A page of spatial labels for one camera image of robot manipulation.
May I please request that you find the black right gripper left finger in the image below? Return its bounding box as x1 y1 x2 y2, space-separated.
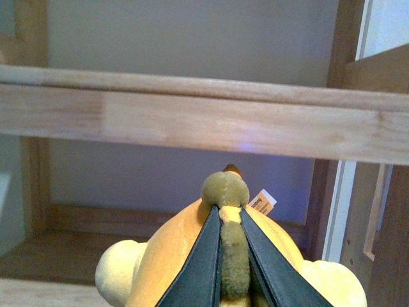
157 206 223 307

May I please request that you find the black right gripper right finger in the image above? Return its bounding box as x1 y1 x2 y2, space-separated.
240 209 332 306

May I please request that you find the orange plush dinosaur toy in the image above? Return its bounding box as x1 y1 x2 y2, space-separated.
95 164 367 306

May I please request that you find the wooden shelf unit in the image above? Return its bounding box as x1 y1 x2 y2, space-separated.
0 0 368 307
341 45 408 306

